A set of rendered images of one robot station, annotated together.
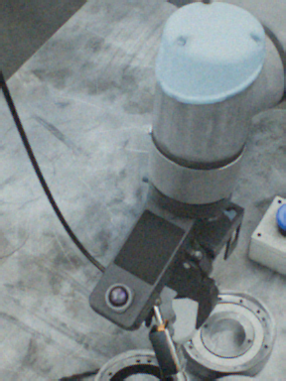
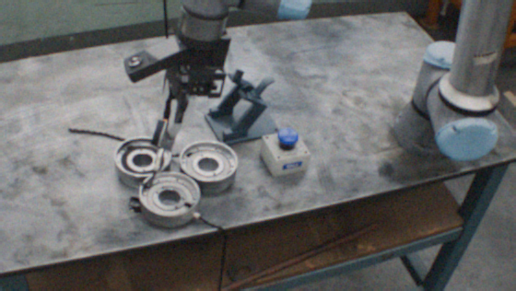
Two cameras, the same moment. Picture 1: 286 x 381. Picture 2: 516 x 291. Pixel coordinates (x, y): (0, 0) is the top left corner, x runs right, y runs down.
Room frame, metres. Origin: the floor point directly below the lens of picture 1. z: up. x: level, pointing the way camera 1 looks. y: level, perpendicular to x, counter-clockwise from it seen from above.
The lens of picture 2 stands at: (-0.23, -0.62, 1.68)
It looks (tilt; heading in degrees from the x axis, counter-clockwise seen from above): 43 degrees down; 37
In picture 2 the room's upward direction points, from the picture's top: 8 degrees clockwise
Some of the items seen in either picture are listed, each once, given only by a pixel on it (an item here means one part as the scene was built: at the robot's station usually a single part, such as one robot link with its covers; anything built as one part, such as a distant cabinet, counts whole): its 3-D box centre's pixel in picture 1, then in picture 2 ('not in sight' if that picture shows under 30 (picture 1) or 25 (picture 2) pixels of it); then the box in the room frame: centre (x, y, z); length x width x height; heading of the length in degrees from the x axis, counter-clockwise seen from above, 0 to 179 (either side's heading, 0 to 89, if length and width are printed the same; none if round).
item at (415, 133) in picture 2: not in sight; (432, 120); (0.86, -0.29, 0.85); 0.15 x 0.15 x 0.10
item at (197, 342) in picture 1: (226, 337); (207, 168); (0.43, -0.05, 0.82); 0.08 x 0.08 x 0.02
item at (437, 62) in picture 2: not in sight; (448, 78); (0.85, -0.29, 0.97); 0.13 x 0.12 x 0.14; 41
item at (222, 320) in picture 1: (226, 336); (207, 168); (0.43, -0.05, 0.82); 0.10 x 0.10 x 0.04
